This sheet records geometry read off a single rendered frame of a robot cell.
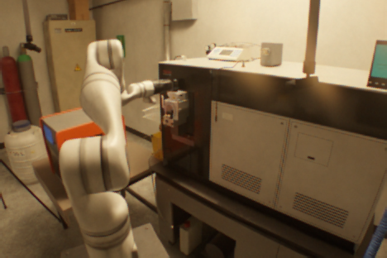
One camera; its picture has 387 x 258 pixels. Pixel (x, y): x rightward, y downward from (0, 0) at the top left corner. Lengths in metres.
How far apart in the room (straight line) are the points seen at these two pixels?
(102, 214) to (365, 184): 0.89
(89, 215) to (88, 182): 0.07
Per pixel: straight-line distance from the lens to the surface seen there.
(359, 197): 1.05
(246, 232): 1.29
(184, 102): 1.23
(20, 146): 2.96
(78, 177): 0.36
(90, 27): 4.29
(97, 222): 0.41
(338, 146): 0.96
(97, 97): 0.48
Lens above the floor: 1.58
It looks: 18 degrees down
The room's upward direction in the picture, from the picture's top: straight up
